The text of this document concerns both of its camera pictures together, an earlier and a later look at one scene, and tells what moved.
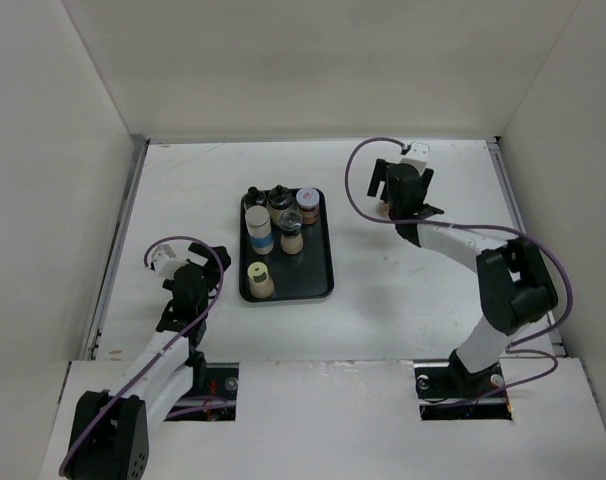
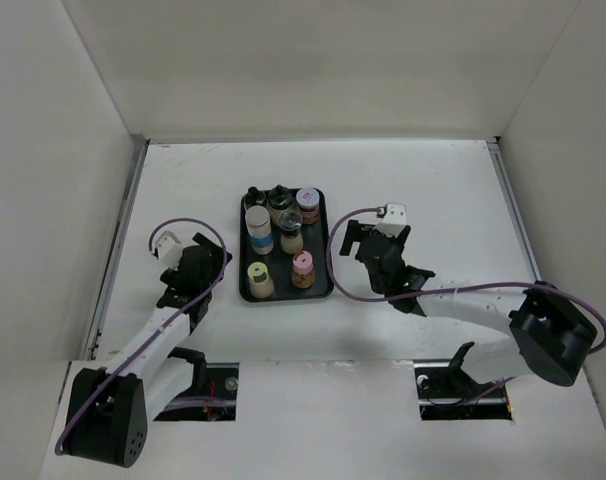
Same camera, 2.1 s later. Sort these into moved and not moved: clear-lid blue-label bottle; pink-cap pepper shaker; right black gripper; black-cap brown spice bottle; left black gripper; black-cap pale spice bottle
Moved: right black gripper; pink-cap pepper shaker
Not moved: black-cap brown spice bottle; clear-lid blue-label bottle; left black gripper; black-cap pale spice bottle
